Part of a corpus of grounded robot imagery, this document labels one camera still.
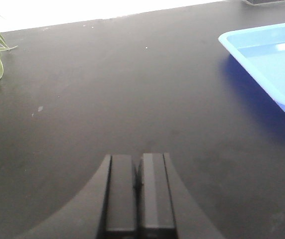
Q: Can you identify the blue plastic tray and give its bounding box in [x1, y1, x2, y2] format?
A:
[218, 23, 285, 112]

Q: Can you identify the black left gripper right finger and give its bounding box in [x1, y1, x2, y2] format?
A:
[138, 153, 223, 239]

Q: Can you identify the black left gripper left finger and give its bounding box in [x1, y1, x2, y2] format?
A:
[18, 154, 138, 239]

